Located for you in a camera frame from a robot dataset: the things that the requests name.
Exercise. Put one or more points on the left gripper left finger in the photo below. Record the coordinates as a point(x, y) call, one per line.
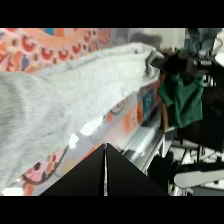
point(86, 176)

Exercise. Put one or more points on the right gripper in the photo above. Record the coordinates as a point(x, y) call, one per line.
point(181, 63)

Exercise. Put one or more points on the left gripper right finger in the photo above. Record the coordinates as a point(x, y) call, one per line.
point(126, 176)

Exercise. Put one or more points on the light grey garment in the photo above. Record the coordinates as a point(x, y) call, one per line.
point(53, 100)

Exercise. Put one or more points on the green garment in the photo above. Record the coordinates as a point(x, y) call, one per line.
point(185, 100)

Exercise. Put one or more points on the silver frame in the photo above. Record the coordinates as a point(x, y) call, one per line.
point(146, 143)

